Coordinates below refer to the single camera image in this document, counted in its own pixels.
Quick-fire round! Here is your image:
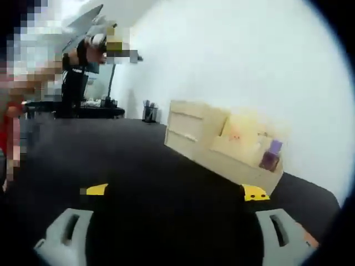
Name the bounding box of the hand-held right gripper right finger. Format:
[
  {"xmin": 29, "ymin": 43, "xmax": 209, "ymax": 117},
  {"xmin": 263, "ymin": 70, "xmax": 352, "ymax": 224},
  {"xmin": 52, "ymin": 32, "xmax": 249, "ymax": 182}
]
[{"xmin": 239, "ymin": 183, "xmax": 319, "ymax": 266}]

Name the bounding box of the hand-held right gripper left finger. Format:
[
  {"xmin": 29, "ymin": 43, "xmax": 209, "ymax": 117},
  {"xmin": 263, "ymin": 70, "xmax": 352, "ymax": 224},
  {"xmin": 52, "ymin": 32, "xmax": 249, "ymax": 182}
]
[{"xmin": 34, "ymin": 183, "xmax": 111, "ymax": 266}]

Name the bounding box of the purple-capped cosmetic bottle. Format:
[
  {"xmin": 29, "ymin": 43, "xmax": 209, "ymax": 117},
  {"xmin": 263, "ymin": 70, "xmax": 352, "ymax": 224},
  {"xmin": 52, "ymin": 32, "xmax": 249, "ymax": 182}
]
[{"xmin": 258, "ymin": 139, "xmax": 284, "ymax": 170}]

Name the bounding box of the cream drawer organizer box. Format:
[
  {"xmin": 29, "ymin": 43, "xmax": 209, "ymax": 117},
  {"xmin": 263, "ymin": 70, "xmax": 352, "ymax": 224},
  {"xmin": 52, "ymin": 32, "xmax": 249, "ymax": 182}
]
[{"xmin": 165, "ymin": 129, "xmax": 201, "ymax": 155}]

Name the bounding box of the person's left hand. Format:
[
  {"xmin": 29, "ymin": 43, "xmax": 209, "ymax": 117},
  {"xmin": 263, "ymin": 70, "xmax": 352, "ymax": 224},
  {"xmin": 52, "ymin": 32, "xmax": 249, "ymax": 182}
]
[{"xmin": 64, "ymin": 34, "xmax": 108, "ymax": 67}]

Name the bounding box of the black computer monitor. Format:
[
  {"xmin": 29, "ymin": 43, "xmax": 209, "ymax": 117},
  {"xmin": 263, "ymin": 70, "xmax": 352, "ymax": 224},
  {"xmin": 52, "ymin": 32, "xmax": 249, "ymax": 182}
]
[{"xmin": 61, "ymin": 3, "xmax": 105, "ymax": 117}]

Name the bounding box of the black mesh pen holder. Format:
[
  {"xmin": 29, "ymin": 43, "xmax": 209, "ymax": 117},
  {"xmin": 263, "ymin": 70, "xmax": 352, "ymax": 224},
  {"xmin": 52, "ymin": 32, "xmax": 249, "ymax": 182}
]
[{"xmin": 141, "ymin": 99, "xmax": 159, "ymax": 124}]

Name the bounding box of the black side desk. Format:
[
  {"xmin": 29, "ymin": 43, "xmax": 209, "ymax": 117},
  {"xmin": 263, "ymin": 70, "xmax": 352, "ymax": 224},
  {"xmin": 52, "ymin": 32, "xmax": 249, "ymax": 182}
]
[{"xmin": 26, "ymin": 98, "xmax": 126, "ymax": 120}]

